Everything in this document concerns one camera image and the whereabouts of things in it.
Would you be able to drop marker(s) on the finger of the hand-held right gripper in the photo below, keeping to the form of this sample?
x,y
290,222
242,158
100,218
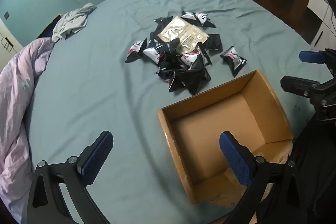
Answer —
x,y
299,85
311,56

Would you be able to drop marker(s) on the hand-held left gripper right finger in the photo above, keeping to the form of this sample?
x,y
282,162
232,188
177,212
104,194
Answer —
x,y
236,158

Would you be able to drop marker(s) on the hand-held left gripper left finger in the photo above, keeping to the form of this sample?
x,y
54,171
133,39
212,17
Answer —
x,y
97,158

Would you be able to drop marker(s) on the brown cardboard box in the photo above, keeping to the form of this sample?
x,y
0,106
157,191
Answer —
x,y
223,134

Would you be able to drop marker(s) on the pile of black packets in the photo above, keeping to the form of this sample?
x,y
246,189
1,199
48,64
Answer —
x,y
189,74

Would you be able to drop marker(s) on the beige printed sachet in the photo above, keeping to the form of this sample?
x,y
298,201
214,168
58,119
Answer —
x,y
194,36
170,29

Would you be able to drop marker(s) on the white drawer cabinet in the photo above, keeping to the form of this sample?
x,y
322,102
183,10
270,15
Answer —
x,y
325,16

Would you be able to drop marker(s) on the pink duvet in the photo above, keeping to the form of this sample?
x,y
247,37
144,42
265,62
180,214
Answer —
x,y
15,108

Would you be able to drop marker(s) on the grey crumpled garment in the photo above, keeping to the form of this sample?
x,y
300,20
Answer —
x,y
71,22

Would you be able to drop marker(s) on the dark cloth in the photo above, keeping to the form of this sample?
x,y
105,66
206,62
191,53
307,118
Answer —
x,y
47,28

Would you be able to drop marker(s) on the grey wall switch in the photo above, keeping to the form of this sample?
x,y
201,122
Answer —
x,y
6,15

